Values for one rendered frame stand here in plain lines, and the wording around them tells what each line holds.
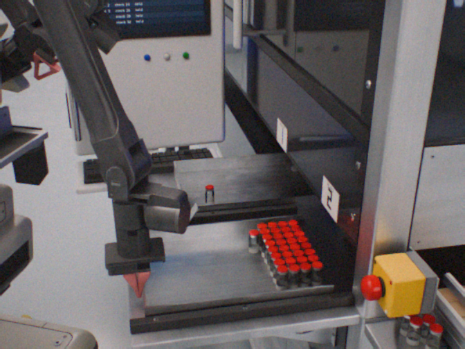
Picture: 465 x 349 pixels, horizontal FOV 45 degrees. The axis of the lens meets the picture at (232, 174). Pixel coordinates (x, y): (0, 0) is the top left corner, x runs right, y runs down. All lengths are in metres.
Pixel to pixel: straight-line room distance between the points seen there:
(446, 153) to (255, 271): 0.44
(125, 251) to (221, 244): 0.30
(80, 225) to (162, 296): 2.06
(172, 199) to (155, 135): 0.98
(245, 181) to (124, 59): 0.57
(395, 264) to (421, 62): 0.31
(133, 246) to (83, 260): 1.85
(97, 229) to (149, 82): 1.39
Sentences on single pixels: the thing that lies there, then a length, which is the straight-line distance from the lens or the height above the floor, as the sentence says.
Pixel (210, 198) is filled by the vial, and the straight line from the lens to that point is 1.36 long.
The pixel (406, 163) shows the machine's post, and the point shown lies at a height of 1.18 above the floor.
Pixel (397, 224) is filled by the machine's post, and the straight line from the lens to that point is 0.96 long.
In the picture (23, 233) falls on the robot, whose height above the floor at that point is 0.78.
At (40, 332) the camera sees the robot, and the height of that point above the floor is 0.28.
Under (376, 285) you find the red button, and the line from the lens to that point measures 0.91.
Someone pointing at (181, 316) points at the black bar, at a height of 0.90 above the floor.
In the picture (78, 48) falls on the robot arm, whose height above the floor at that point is 1.34.
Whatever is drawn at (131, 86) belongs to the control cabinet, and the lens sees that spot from 1.81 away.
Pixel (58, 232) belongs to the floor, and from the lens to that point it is 3.08.
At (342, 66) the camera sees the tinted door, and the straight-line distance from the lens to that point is 1.05.
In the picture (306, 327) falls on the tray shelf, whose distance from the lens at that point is 1.03.
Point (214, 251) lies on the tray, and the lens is 1.19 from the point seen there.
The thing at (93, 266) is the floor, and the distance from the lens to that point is 2.77.
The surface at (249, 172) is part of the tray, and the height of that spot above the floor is 0.88.
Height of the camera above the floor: 1.54
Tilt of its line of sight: 26 degrees down
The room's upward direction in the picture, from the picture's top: straight up
